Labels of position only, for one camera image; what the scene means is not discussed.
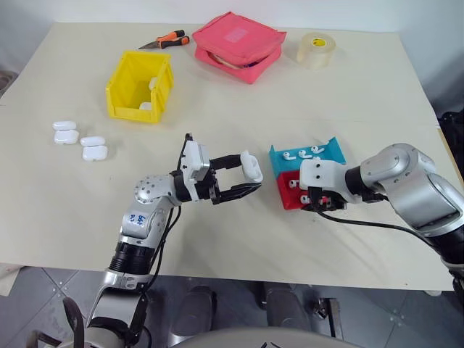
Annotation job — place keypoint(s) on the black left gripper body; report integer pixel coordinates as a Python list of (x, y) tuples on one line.
[(210, 189)]

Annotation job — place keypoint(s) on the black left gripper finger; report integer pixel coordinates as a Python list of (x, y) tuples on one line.
[(226, 162), (237, 191)]

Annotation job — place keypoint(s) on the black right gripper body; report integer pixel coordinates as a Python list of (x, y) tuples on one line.
[(335, 203)]

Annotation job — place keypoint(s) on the white earbuds case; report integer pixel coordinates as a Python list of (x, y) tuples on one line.
[(66, 136), (95, 153), (145, 106), (153, 83), (252, 167)]

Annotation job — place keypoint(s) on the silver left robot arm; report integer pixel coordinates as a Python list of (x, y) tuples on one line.
[(145, 217)]

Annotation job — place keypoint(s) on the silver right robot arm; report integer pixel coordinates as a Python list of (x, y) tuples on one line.
[(417, 188)]

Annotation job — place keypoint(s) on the closed white earbuds case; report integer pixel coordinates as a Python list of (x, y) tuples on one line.
[(153, 83), (145, 106)]

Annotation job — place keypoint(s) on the yellow plastic bin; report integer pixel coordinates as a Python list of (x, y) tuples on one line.
[(125, 83)]

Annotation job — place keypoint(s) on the white earbud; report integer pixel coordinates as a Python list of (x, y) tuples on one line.
[(303, 153), (317, 149), (288, 156), (293, 183), (304, 199)]

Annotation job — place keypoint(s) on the red plastic tray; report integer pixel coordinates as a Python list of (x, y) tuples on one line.
[(286, 195)]

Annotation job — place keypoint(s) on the blue plastic tray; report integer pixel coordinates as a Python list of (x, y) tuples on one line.
[(279, 165)]

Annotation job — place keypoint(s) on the dark rounded robot foot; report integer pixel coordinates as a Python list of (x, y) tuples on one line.
[(195, 308), (286, 308)]

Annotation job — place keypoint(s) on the pink fabric pouch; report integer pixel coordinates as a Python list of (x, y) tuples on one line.
[(235, 36)]

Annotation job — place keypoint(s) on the orange black pliers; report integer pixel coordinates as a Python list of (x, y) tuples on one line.
[(170, 37)]

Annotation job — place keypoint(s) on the clear tape roll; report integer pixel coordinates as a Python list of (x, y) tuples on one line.
[(315, 54)]

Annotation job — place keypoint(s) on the black object at table side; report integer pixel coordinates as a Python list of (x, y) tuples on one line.
[(453, 127)]

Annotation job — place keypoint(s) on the pale robot torso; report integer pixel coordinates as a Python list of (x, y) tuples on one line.
[(253, 337)]

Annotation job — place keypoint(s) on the dark grey shoes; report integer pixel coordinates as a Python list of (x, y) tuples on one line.
[(5, 81)]

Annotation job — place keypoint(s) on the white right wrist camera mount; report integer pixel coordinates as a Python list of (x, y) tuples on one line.
[(322, 172)]

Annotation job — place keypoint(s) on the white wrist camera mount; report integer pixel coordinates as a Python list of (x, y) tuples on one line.
[(195, 159), (322, 172)]

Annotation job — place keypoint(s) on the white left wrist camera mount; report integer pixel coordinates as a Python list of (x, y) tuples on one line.
[(195, 159)]

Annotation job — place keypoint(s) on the grey metal bracket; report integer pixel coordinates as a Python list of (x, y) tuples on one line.
[(330, 315)]

